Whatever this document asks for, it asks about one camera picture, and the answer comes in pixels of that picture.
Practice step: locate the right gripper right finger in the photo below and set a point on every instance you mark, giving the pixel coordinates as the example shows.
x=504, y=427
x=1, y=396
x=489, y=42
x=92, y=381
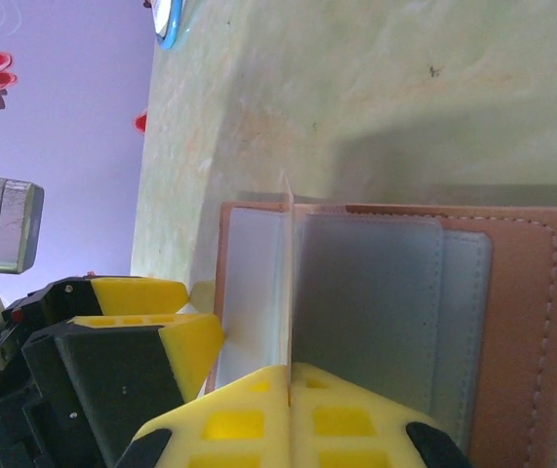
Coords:
x=346, y=424

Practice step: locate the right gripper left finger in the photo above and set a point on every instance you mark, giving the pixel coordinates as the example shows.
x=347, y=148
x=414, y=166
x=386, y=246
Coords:
x=239, y=424

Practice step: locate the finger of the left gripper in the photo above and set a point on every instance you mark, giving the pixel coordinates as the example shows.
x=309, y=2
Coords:
x=127, y=370
x=136, y=295

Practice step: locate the pink leather card holder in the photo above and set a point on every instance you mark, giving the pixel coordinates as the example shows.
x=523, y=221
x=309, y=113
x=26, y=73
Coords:
x=517, y=341

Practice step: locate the blue stethoscope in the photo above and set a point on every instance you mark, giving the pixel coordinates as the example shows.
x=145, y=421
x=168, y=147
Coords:
x=173, y=34

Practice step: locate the white gauze packet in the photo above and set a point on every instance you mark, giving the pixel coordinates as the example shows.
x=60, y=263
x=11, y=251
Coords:
x=162, y=14

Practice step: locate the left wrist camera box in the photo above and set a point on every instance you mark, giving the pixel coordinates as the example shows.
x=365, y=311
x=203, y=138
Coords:
x=5, y=224

